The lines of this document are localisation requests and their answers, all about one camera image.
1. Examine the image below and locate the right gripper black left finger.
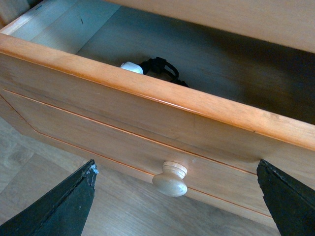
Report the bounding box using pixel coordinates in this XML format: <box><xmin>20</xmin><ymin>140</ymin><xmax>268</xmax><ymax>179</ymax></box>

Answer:
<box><xmin>0</xmin><ymin>160</ymin><xmax>98</xmax><ymax>236</ymax></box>

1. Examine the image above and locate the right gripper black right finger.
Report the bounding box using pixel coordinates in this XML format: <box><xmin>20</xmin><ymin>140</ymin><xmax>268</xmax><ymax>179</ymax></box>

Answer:
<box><xmin>256</xmin><ymin>159</ymin><xmax>315</xmax><ymax>236</ymax></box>

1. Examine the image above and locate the wooden drawer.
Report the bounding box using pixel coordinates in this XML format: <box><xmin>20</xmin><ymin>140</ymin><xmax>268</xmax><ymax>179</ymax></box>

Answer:
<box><xmin>0</xmin><ymin>0</ymin><xmax>315</xmax><ymax>227</ymax></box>

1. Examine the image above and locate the white charger adapter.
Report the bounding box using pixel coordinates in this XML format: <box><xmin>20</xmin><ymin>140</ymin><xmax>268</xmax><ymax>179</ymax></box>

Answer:
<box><xmin>120</xmin><ymin>61</ymin><xmax>143</xmax><ymax>75</ymax></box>

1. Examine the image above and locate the round wooden drawer knob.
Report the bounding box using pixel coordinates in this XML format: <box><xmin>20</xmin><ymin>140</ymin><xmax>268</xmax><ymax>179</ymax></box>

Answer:
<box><xmin>152</xmin><ymin>161</ymin><xmax>188</xmax><ymax>197</ymax></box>

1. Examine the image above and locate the light wooden nightstand cabinet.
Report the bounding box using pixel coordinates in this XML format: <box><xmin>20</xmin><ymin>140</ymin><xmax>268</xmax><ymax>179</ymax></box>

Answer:
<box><xmin>114</xmin><ymin>0</ymin><xmax>315</xmax><ymax>53</ymax></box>

